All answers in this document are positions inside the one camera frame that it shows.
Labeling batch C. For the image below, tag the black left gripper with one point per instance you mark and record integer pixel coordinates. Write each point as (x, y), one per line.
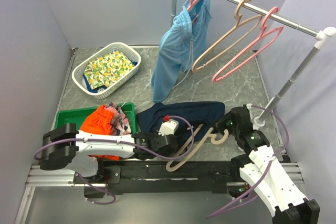
(165, 155)

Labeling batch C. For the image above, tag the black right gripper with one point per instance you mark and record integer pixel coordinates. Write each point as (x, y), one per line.
(219, 125)

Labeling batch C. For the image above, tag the navy blue shorts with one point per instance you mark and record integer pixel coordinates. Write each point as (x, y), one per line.
(196, 113)

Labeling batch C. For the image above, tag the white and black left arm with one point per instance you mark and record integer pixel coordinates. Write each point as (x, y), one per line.
(80, 151)

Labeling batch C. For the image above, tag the pink patterned shorts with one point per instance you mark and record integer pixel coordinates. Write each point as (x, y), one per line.
(119, 123)

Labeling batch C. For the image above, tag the orange shorts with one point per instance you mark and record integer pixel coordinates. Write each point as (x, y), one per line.
(100, 121)

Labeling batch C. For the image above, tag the light blue shorts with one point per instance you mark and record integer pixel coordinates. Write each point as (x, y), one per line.
(179, 48)

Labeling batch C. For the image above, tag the green plastic tray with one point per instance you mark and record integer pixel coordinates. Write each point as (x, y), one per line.
(78, 116)

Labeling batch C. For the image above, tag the floral patterned cloth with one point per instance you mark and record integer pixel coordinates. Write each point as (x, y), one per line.
(115, 56)

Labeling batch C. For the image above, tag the white laundry basket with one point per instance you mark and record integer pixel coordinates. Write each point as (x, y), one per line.
(79, 70)

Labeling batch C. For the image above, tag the white clothes rack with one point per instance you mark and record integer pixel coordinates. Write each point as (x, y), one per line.
(270, 23)

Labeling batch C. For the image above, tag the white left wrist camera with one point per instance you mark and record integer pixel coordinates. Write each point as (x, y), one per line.
(169, 126)

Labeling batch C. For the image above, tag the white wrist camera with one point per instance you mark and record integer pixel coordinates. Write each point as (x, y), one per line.
(249, 110)
(169, 126)

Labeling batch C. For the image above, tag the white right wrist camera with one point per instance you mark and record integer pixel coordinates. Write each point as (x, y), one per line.
(249, 110)

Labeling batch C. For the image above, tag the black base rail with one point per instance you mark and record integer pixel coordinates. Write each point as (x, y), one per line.
(126, 177)

